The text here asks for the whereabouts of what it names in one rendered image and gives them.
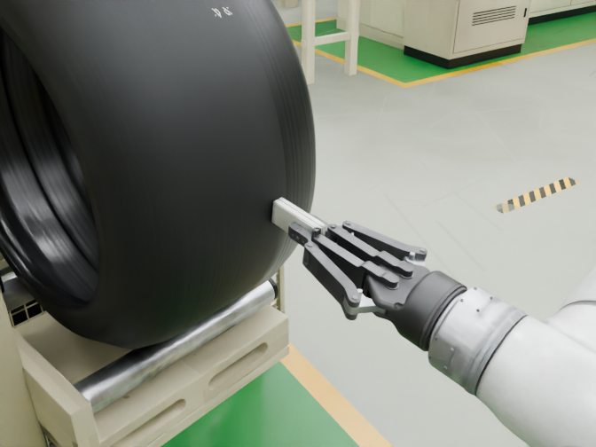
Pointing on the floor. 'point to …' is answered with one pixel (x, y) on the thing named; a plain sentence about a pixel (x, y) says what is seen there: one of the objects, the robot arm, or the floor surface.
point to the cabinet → (464, 30)
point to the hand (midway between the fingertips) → (297, 223)
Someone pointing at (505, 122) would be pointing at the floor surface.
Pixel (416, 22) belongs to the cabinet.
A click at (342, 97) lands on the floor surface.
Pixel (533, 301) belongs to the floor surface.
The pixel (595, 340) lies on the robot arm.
